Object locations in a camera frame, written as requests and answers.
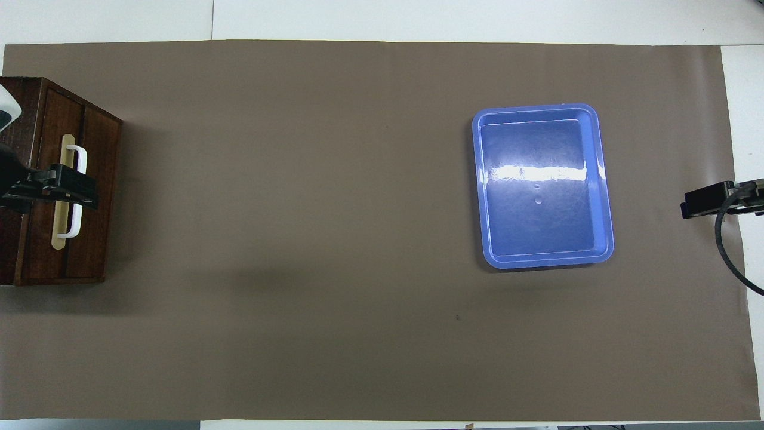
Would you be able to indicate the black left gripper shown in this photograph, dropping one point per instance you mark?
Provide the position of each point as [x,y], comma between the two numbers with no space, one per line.
[11,170]

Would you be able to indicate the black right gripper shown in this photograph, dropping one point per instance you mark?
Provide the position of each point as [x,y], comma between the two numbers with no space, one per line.
[751,200]

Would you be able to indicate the dark wooden drawer cabinet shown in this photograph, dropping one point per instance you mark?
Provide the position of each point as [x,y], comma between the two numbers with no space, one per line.
[12,251]

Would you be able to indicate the blue plastic tray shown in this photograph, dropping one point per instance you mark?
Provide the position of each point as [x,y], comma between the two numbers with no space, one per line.
[537,227]

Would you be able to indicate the brown table mat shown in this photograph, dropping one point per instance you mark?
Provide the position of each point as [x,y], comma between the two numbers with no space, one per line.
[310,239]

